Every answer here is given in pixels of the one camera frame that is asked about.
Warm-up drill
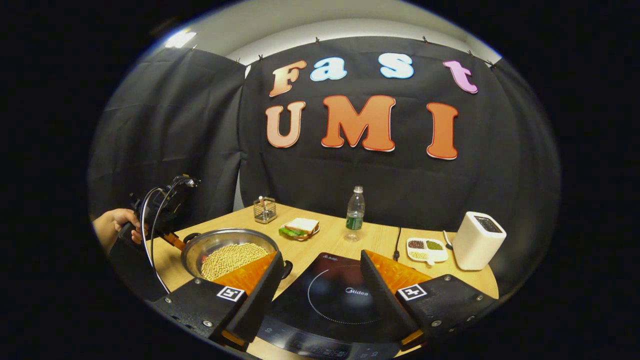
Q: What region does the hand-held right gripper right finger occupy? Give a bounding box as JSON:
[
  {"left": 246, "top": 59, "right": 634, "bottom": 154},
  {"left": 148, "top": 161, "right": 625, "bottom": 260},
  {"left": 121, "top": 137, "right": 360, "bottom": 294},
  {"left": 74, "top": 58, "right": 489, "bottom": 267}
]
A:
[{"left": 360, "top": 249, "right": 501, "bottom": 352}]

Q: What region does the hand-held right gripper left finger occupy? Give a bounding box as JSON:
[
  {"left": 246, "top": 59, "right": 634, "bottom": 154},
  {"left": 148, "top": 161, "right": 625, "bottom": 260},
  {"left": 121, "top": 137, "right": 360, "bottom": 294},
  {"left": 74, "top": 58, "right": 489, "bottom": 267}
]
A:
[{"left": 151, "top": 251, "right": 285, "bottom": 351}]

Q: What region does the steel pot with black handles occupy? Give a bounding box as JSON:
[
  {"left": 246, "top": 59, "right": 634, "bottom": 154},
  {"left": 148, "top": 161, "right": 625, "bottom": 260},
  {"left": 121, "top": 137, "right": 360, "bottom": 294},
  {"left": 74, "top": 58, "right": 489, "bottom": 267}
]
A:
[{"left": 172, "top": 227, "right": 294, "bottom": 284}]

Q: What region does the black induction cooktop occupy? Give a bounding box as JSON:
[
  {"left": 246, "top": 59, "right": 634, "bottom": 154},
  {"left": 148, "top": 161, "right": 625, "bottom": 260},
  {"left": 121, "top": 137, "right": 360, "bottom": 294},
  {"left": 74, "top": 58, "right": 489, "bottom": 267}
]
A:
[{"left": 256, "top": 251, "right": 422, "bottom": 360}]

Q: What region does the pile of yellow soybeans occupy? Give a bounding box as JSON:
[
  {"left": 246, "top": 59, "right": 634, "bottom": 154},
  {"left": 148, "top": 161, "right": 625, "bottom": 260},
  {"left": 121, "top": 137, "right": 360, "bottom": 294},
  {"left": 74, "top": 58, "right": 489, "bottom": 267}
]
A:
[{"left": 200, "top": 242, "right": 269, "bottom": 282}]

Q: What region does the white divided grain tray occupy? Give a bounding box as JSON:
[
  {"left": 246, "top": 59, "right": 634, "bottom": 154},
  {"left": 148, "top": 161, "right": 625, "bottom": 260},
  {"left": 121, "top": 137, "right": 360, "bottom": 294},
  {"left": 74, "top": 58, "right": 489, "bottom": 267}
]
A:
[{"left": 405, "top": 237, "right": 450, "bottom": 266}]

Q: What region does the sandwich with lettuce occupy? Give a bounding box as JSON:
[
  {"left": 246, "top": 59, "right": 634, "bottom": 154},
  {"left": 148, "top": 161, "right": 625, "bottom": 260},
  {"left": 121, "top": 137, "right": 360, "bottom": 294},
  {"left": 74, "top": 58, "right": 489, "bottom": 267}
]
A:
[{"left": 278, "top": 217, "right": 321, "bottom": 240}]

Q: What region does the clear plastic water bottle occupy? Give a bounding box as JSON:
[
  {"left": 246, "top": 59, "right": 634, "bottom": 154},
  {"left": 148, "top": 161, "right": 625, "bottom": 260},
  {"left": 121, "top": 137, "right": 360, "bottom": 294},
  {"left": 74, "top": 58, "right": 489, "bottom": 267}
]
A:
[{"left": 344, "top": 186, "right": 366, "bottom": 243}]

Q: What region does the black backdrop cloth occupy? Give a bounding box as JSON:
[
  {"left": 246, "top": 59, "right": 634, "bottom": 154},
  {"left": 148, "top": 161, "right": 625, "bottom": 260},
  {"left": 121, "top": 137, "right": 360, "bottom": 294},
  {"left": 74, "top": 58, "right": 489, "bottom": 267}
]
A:
[{"left": 87, "top": 35, "right": 562, "bottom": 301}]

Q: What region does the white knife block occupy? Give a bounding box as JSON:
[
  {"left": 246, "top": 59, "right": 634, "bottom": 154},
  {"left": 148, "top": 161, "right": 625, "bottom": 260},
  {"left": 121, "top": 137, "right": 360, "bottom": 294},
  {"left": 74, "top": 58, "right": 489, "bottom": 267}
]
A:
[{"left": 451, "top": 211, "right": 508, "bottom": 272}]

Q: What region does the rectangular ceiling light panel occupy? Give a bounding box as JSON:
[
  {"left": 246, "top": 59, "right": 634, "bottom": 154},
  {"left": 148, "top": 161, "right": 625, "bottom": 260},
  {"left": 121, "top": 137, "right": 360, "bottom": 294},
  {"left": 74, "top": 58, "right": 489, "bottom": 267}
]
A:
[{"left": 164, "top": 30, "right": 199, "bottom": 49}]

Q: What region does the row of black clips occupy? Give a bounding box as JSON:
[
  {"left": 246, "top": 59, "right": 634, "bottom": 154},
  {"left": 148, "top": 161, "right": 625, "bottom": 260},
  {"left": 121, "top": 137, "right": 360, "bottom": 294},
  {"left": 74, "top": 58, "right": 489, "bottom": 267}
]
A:
[{"left": 190, "top": 35, "right": 501, "bottom": 69}]

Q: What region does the gripper signal cable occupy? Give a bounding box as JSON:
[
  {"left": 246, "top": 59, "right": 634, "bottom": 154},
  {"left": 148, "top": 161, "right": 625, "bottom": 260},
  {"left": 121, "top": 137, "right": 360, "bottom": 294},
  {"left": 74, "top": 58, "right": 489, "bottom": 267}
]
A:
[{"left": 140, "top": 186, "right": 174, "bottom": 295}]

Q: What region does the wire mesh holder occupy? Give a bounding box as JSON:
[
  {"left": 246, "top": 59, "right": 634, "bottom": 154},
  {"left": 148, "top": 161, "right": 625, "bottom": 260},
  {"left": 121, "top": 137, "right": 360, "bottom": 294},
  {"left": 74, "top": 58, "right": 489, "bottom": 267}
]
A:
[{"left": 252, "top": 196, "right": 278, "bottom": 225}]

